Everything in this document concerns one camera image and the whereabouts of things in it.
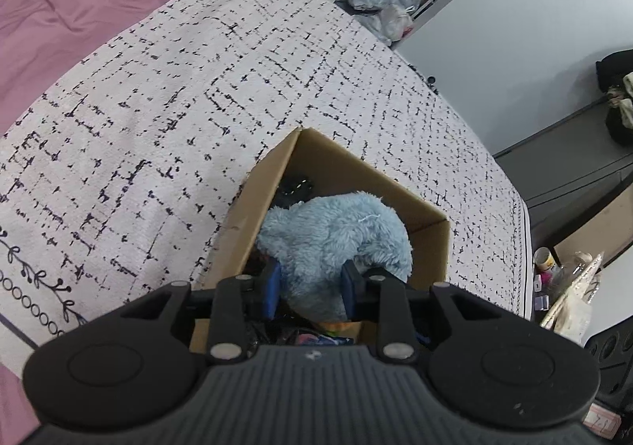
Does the white black-dashed printed blanket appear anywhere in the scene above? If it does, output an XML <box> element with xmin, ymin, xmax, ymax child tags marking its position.
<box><xmin>0</xmin><ymin>0</ymin><xmax>534</xmax><ymax>352</ymax></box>

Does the dark grey bench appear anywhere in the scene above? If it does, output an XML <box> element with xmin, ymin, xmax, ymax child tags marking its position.
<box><xmin>495</xmin><ymin>99</ymin><xmax>633</xmax><ymax>268</ymax></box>

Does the blue printed packet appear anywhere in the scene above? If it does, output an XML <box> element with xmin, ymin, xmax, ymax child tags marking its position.
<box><xmin>287</xmin><ymin>329</ymin><xmax>357</xmax><ymax>348</ymax></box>

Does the blue plush toy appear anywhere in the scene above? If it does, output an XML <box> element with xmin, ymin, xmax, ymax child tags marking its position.
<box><xmin>256</xmin><ymin>193</ymin><xmax>414</xmax><ymax>323</ymax></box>

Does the black speaker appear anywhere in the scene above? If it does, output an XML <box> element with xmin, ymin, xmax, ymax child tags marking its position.
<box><xmin>584</xmin><ymin>324</ymin><xmax>633</xmax><ymax>409</ymax></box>

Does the clear plastic bag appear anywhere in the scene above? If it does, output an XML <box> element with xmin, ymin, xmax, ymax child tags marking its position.
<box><xmin>539</xmin><ymin>252</ymin><xmax>605</xmax><ymax>342</ymax></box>

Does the purple bed sheet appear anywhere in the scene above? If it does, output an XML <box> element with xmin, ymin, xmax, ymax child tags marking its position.
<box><xmin>0</xmin><ymin>0</ymin><xmax>260</xmax><ymax>445</ymax></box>

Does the black bag with clothes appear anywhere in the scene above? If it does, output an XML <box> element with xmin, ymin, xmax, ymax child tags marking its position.
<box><xmin>595</xmin><ymin>48</ymin><xmax>633</xmax><ymax>146</ymax></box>

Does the white plastic bag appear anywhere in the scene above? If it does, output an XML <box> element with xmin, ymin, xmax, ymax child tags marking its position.
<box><xmin>366</xmin><ymin>4</ymin><xmax>415</xmax><ymax>43</ymax></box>

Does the brown cardboard box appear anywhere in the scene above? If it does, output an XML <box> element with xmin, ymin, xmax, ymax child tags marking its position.
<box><xmin>189</xmin><ymin>127</ymin><xmax>452</xmax><ymax>355</ymax></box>

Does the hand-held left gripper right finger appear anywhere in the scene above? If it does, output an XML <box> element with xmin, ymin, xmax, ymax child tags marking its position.
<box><xmin>341</xmin><ymin>258</ymin><xmax>516</xmax><ymax>363</ymax></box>

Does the black item in box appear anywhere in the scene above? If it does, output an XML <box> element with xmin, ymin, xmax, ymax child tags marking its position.
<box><xmin>277</xmin><ymin>174</ymin><xmax>317</xmax><ymax>208</ymax></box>

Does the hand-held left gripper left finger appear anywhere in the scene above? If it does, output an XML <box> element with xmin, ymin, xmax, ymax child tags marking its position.
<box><xmin>118</xmin><ymin>259</ymin><xmax>284</xmax><ymax>365</ymax></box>

